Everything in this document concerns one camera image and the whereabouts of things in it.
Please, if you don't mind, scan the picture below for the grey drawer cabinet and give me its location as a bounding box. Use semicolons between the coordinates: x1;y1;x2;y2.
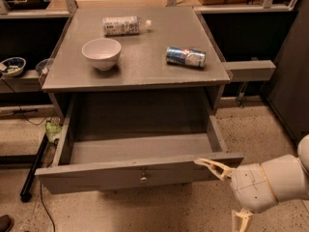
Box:
38;6;232;137

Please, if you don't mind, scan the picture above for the blue silver drink can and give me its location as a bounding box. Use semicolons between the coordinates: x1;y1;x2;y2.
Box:
166;46;206;68

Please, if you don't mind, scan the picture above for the black floor cable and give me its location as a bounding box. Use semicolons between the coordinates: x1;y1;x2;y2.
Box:
39;184;58;232

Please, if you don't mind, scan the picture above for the white ceramic bowl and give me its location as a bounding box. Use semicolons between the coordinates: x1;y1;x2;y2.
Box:
82;38;122;71

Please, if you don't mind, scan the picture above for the dark shoe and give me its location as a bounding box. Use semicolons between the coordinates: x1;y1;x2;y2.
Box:
0;215;14;232

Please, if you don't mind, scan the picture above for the black metal table leg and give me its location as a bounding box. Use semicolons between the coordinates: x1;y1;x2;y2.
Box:
20;135;48;202

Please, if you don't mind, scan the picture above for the green snack bag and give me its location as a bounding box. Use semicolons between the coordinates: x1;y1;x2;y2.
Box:
45;121;62;143

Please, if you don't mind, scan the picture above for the grey side shelf block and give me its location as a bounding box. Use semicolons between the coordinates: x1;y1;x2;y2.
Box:
223;60;276;82

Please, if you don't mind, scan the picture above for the small clear cup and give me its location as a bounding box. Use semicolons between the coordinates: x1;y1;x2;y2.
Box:
35;58;53;75

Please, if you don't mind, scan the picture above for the grey top drawer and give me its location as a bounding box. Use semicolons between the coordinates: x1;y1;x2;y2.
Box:
36;91;242;194

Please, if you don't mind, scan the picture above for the plastic water bottle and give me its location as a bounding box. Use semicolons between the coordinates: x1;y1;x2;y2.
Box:
102;15;152;36

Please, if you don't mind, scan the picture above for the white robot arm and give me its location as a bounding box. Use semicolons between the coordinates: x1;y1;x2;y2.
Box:
194;135;309;232

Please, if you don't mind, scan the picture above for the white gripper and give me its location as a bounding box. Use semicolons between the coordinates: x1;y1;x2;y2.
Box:
194;158;278;232

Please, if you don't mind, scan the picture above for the blue patterned bowl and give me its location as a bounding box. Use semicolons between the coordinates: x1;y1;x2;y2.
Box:
0;57;26;77

